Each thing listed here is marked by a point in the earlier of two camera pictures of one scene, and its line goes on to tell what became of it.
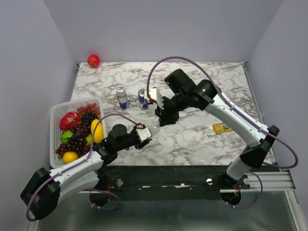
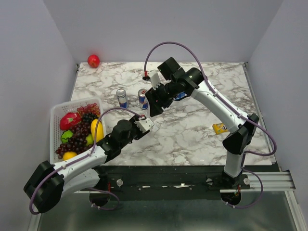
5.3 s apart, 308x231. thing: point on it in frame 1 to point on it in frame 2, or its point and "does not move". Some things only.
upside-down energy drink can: [122, 99] does not move
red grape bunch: [90, 108] does not move
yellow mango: [98, 134] does not move
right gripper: [167, 118] to [155, 108]
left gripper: [140, 145] to [140, 134]
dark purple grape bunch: [77, 143] does not move
